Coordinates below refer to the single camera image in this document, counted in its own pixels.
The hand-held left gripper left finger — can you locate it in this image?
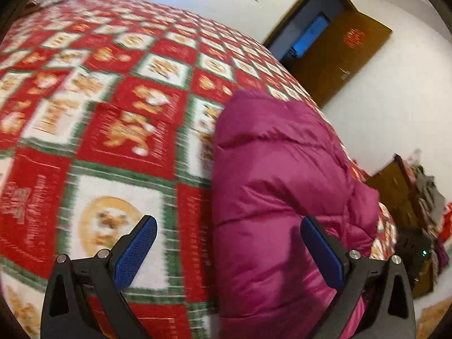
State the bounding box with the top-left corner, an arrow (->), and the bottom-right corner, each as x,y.
40,215 -> 158,339

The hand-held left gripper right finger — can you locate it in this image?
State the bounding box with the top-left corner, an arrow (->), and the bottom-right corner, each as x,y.
300,216 -> 417,339

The magenta down jacket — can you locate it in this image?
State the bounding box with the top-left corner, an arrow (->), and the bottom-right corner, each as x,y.
211,89 -> 381,339

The pile of clothes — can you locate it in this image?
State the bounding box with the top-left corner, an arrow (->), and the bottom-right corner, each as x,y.
406,164 -> 452,278

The brown wooden cabinet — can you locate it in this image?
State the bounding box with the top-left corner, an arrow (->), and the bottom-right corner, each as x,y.
365,155 -> 436,299

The red checked printed blanket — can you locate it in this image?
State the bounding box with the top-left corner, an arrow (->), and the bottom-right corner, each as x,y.
0,0 -> 399,339

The brown wooden door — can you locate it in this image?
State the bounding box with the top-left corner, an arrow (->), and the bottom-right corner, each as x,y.
290,9 -> 393,106

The red door decoration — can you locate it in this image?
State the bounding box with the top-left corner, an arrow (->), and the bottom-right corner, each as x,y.
344,29 -> 365,47

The dark door frame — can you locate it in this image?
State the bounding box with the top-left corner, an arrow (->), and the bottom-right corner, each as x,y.
263,0 -> 355,69

